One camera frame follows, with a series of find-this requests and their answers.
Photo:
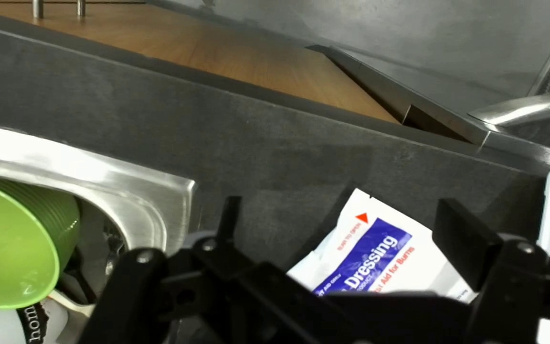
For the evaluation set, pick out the wooden lower cabinet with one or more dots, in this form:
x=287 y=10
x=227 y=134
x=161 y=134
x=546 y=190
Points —
x=208 y=46

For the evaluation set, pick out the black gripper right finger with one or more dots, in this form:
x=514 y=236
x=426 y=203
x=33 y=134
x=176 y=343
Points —
x=508 y=272

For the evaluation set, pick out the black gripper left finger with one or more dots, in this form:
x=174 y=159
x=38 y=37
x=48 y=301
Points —
x=241 y=301

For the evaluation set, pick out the green plastic bowl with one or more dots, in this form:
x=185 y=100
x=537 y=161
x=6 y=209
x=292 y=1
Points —
x=38 y=232

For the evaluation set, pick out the stainless steel sink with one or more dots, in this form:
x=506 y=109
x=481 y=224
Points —
x=149 y=209

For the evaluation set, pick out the white mug in sink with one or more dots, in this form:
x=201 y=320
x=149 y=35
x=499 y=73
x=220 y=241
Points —
x=56 y=320

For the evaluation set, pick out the white dressing packet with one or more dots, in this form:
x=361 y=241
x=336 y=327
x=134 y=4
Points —
x=374 y=247

